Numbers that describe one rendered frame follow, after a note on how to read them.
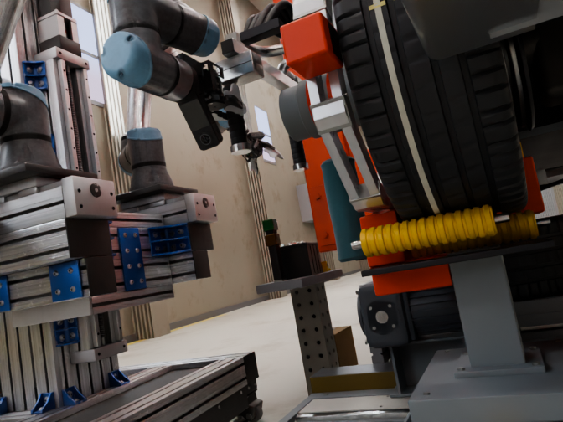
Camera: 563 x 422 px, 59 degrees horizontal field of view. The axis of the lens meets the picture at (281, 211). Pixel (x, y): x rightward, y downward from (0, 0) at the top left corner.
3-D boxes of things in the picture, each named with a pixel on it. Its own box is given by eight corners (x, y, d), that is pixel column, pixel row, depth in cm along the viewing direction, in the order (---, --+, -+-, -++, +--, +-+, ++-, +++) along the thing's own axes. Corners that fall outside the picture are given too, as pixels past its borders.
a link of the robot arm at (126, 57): (131, 16, 74) (139, 70, 73) (176, 42, 84) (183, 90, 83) (92, 34, 77) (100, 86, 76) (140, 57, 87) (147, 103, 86)
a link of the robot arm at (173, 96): (183, 89, 83) (145, 103, 86) (198, 95, 87) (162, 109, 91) (177, 47, 84) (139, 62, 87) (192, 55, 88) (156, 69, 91)
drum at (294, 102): (372, 112, 105) (358, 49, 106) (281, 139, 113) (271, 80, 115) (386, 125, 118) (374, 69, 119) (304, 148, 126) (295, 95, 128)
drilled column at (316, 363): (336, 402, 173) (314, 283, 178) (309, 403, 177) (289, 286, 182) (344, 393, 183) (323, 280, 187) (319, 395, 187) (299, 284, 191)
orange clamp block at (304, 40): (345, 67, 87) (328, 50, 78) (304, 81, 90) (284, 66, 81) (338, 29, 87) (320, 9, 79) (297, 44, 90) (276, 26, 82)
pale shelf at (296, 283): (302, 287, 159) (301, 277, 160) (256, 294, 166) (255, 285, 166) (343, 275, 198) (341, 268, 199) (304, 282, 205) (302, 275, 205)
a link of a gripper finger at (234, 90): (252, 86, 106) (224, 76, 99) (257, 112, 106) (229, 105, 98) (241, 91, 108) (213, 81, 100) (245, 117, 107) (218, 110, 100)
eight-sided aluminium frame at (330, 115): (364, 201, 84) (307, -91, 90) (328, 208, 87) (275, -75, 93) (416, 211, 134) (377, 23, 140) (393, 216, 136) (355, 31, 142)
